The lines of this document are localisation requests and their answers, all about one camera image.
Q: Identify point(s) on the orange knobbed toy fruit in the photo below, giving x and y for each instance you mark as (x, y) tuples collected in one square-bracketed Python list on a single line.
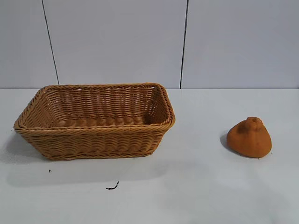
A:
[(248, 142)]

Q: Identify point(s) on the brown woven wicker basket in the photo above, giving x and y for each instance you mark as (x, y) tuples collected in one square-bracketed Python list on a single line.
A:
[(93, 140)]

